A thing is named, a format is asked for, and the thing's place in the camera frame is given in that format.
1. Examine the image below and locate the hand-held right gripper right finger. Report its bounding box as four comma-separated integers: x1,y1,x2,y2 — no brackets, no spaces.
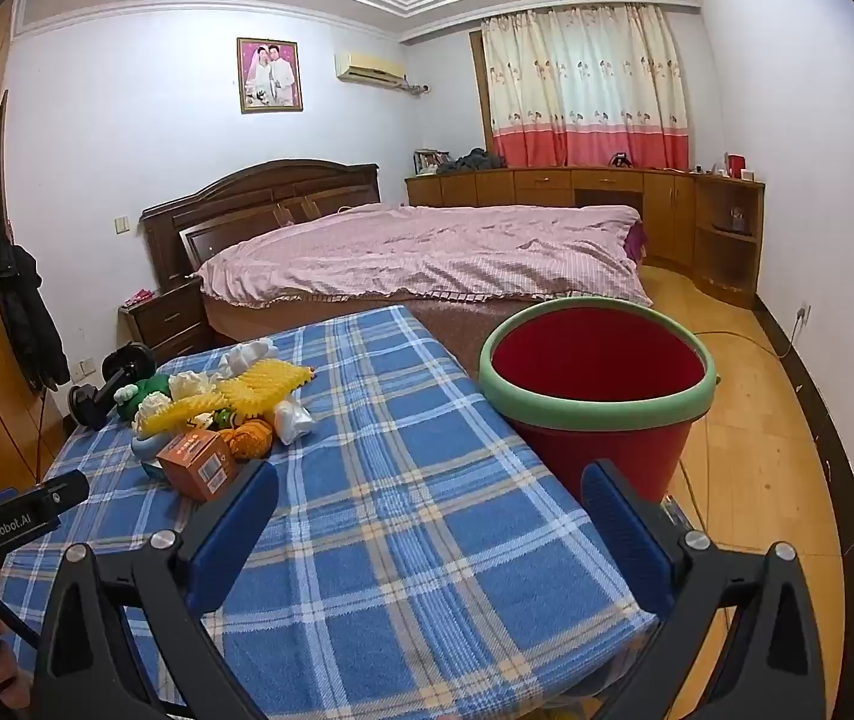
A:
581,459,829,720

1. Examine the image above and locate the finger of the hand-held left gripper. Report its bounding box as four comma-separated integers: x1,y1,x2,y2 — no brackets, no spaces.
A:
28,471,91,532

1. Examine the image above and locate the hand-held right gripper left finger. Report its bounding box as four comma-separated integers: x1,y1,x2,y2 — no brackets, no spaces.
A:
33,461,282,720

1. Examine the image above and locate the orange cardboard box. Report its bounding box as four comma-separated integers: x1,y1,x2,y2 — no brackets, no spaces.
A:
155,429,239,503

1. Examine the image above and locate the pale blue plastic item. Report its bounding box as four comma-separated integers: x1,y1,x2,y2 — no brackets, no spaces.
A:
131,435,173,477

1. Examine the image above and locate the white plastic wrapper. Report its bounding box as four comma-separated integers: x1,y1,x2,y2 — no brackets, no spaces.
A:
271,399,315,445

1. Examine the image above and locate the large yellow spiky foam sheet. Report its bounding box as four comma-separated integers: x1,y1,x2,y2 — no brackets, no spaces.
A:
217,358,314,421

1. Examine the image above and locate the white tissue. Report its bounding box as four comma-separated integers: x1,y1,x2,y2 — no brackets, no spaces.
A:
168,371,218,400
221,339,279,380

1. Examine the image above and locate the red bucket with green rim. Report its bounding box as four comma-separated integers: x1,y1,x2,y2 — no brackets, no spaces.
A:
478,297,719,511

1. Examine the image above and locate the person's left hand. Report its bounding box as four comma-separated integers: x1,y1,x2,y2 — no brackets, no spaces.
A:
0,564,34,720

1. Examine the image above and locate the black dumbbell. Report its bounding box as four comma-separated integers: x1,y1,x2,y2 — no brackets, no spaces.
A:
69,343,157,432

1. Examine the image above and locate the green plush toy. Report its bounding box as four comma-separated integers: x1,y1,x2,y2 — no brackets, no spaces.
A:
112,375,173,421

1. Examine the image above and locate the black jacket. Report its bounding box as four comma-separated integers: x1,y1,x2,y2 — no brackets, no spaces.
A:
0,229,72,391

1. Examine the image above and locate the blue plaid blanket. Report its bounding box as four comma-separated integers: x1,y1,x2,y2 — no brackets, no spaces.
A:
0,305,659,720

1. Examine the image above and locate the dark wooden nightstand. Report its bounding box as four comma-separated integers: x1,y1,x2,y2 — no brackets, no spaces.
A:
118,277,218,365

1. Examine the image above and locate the brown bed base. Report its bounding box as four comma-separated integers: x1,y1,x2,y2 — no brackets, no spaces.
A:
202,289,548,383

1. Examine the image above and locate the dark wooden headboard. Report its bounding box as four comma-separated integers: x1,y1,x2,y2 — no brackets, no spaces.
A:
140,159,381,293

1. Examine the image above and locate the bed with pink cover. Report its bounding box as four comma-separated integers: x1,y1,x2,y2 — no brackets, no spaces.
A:
197,202,653,308

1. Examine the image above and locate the low wooden cabinet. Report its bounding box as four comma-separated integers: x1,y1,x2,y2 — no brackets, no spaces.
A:
404,165,698,275

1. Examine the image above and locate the wooden corner shelf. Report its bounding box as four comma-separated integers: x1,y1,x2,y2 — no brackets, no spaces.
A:
693,174,767,308

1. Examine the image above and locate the dark clothes pile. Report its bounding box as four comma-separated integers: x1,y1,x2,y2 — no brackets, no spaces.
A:
438,148,507,175

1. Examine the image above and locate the framed wedding photo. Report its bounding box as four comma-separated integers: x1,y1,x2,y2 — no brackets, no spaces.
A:
236,37,304,114

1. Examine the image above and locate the cream and red curtain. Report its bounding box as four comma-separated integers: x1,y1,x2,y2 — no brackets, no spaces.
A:
481,4,690,168

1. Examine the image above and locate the thin floor cable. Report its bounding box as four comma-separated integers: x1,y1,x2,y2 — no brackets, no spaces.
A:
678,311,807,533

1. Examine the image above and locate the wall air conditioner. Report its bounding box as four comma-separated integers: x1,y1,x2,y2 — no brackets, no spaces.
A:
334,52,407,85

